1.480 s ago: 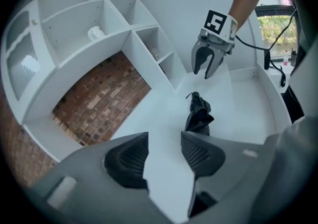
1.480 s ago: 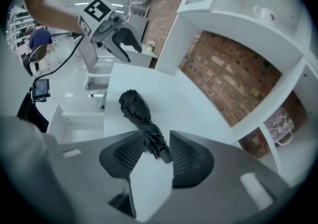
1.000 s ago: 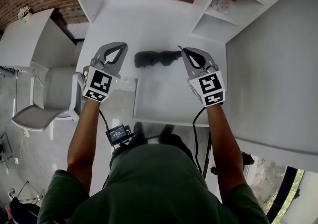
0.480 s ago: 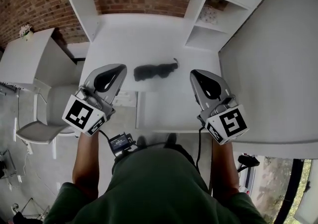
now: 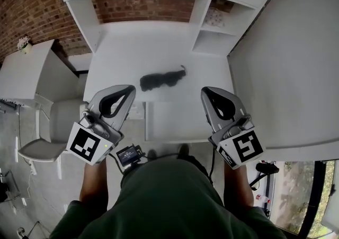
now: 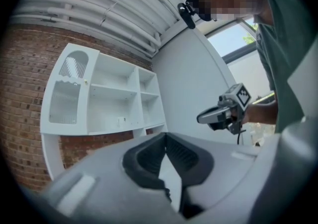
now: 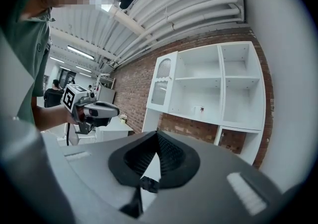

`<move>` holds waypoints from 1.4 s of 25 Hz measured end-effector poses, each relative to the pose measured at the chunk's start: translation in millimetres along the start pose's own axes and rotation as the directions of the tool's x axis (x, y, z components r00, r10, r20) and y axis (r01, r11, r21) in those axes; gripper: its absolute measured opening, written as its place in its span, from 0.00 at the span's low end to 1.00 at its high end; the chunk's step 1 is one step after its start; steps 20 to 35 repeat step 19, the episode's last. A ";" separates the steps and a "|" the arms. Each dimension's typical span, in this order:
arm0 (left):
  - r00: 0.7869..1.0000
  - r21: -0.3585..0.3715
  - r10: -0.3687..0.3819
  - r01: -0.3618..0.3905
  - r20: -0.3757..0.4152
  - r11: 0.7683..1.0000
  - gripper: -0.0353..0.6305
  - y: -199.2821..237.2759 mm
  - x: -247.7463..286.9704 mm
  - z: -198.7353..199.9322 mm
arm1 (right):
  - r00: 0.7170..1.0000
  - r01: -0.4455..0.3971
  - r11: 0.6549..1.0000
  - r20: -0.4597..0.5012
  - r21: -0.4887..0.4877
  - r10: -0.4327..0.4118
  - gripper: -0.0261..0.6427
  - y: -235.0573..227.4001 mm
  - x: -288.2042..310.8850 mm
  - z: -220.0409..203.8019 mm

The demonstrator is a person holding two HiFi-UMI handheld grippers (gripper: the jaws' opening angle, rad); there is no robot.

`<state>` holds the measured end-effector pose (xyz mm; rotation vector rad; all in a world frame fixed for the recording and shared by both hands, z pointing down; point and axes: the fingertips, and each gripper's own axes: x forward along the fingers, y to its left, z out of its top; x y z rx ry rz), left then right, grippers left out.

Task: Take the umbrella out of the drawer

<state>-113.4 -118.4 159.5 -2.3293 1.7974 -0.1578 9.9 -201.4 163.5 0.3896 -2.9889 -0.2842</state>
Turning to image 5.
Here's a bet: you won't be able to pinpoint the person's right shoe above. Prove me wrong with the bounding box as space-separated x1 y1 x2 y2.
177 143 190 160

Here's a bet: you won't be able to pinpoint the grey white chair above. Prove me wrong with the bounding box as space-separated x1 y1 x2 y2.
17 99 90 164

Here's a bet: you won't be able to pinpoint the person's left forearm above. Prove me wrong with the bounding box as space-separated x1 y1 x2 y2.
79 157 110 211

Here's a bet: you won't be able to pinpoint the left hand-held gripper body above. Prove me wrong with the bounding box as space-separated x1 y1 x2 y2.
66 110 125 166

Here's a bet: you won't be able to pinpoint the black cable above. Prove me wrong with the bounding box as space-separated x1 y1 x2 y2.
113 157 126 178
208 145 216 184

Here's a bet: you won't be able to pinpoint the black screen device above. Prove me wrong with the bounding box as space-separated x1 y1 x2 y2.
115 143 147 173

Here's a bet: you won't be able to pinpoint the black window frame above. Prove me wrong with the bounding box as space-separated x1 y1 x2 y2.
274 160 339 239

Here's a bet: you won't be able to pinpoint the clear plastic bottle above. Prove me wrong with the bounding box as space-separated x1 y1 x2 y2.
255 194 271 205

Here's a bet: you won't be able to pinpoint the white shelf unit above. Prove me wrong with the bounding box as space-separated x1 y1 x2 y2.
49 0 290 56

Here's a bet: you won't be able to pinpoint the black stand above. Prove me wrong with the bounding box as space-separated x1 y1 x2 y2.
249 162 280 211

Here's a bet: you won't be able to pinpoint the black umbrella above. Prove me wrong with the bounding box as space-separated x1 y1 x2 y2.
139 65 188 93

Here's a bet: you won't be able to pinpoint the black wire rack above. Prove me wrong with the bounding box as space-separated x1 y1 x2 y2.
0 169 21 203

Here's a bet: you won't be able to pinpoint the person's right forearm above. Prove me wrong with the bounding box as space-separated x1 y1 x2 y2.
223 161 254 209

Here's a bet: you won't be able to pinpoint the patterned white cushion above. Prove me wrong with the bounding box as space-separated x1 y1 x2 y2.
203 7 226 29

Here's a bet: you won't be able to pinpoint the person's green shirt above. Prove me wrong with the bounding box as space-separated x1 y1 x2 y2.
49 156 289 239

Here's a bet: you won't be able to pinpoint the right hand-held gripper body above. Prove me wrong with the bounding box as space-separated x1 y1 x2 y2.
207 114 266 171

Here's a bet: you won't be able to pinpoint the potted pink flowers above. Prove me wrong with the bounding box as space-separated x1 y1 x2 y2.
16 36 33 55

